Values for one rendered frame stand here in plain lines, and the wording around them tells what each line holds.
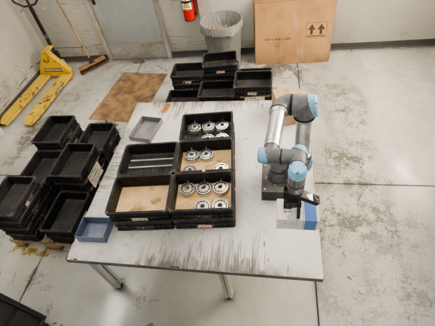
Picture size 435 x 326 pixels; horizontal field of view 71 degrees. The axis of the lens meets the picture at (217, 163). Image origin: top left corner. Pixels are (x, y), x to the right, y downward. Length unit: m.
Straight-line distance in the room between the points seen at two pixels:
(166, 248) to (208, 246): 0.27
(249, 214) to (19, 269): 2.20
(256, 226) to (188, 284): 0.91
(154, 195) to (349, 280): 1.62
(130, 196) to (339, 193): 1.90
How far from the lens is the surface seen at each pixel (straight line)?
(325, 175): 3.19
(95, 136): 3.48
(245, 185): 2.19
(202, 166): 2.17
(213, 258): 1.93
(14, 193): 3.23
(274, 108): 1.62
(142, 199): 2.11
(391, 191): 3.23
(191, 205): 1.99
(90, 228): 2.30
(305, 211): 1.56
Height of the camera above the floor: 2.46
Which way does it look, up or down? 49 degrees down
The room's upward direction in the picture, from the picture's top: 10 degrees counter-clockwise
